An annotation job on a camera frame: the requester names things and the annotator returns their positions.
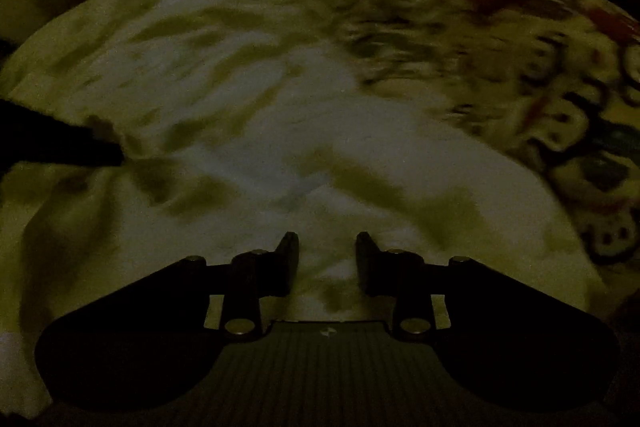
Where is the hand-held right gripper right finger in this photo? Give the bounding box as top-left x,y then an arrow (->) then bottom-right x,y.
355,232 -> 578,341

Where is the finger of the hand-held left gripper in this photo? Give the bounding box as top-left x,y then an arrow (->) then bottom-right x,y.
0,99 -> 124,168

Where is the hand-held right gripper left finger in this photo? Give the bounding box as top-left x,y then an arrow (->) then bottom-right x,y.
75,232 -> 300,341

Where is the cartoon printed blanket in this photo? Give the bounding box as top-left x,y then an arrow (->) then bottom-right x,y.
345,0 -> 640,268

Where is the pale printed small garment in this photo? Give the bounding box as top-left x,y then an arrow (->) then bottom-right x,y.
0,0 -> 608,418

